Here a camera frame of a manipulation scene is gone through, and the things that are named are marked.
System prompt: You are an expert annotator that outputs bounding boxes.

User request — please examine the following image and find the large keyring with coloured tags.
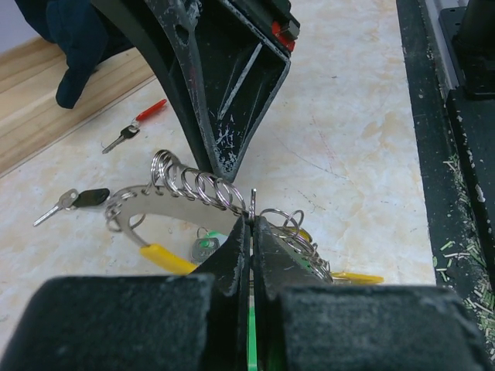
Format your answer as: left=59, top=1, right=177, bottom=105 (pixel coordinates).
left=105, top=150, right=384, bottom=284

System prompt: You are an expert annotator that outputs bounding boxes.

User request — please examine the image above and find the key with black fob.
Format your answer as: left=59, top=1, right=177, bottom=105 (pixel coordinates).
left=33, top=188, right=110, bottom=227

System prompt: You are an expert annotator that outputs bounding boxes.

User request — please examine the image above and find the dark navy tank top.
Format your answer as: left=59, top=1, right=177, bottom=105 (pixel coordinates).
left=16, top=0, right=134, bottom=109

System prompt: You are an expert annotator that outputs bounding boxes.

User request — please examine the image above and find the key with long red tag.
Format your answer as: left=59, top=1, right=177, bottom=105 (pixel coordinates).
left=101, top=99, right=167, bottom=155

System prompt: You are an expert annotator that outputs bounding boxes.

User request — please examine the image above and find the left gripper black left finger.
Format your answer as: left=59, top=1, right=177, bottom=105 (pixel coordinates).
left=1, top=217, right=251, bottom=370

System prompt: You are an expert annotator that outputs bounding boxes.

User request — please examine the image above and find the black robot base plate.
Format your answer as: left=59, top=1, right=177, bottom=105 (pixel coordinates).
left=396, top=0, right=495, bottom=329

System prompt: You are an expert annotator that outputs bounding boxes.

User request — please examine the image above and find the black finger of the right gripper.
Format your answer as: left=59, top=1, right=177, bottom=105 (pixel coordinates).
left=94, top=0, right=291, bottom=181

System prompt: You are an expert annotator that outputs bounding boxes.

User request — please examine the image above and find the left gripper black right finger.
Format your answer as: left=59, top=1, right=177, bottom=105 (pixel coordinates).
left=253, top=217, right=492, bottom=370

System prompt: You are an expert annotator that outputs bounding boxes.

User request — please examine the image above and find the wooden clothes rack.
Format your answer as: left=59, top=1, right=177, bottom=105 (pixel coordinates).
left=1, top=37, right=154, bottom=172

